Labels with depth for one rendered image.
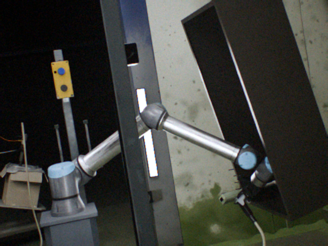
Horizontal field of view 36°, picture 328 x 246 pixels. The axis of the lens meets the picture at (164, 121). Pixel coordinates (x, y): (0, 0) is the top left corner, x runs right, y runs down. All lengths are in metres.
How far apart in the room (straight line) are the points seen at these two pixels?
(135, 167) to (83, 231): 1.24
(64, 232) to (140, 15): 1.62
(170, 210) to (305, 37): 1.63
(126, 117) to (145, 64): 2.00
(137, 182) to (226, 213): 2.22
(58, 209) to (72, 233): 0.15
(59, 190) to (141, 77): 1.13
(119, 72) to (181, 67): 2.05
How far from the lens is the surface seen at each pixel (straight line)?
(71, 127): 3.75
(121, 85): 1.62
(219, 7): 2.59
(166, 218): 3.70
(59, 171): 2.84
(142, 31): 3.63
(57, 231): 2.82
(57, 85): 3.69
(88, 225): 2.82
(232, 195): 2.98
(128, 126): 1.62
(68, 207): 2.85
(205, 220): 3.77
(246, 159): 2.63
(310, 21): 4.05
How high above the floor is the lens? 1.21
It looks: 3 degrees down
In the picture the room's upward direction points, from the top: 9 degrees counter-clockwise
